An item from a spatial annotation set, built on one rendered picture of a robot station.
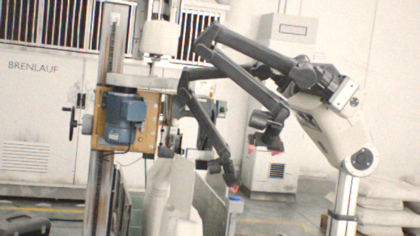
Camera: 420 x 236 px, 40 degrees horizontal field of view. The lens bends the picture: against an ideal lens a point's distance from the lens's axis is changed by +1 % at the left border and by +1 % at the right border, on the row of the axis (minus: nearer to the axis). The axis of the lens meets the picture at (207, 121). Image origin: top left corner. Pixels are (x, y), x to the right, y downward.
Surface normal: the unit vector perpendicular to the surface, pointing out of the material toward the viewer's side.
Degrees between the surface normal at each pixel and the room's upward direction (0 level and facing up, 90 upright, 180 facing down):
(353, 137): 115
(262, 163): 90
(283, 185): 90
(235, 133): 90
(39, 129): 88
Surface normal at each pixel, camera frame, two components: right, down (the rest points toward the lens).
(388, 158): 0.20, 0.12
